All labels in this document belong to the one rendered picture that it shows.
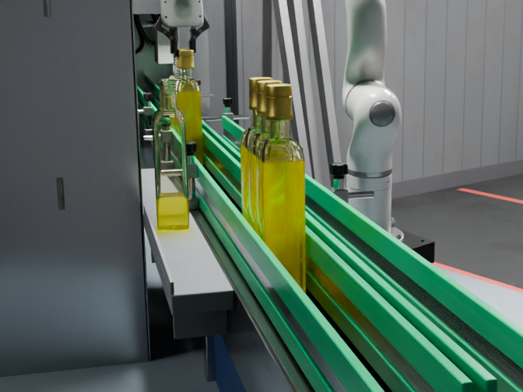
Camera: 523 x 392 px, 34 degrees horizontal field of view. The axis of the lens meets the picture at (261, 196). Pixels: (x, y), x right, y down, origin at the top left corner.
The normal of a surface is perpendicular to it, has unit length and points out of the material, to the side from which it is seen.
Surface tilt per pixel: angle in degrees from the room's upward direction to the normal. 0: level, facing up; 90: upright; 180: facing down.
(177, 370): 0
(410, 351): 90
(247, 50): 90
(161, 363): 0
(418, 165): 90
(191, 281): 0
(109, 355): 90
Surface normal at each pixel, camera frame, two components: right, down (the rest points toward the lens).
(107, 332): 0.21, 0.21
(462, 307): -0.98, 0.07
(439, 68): 0.58, 0.17
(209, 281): -0.02, -0.98
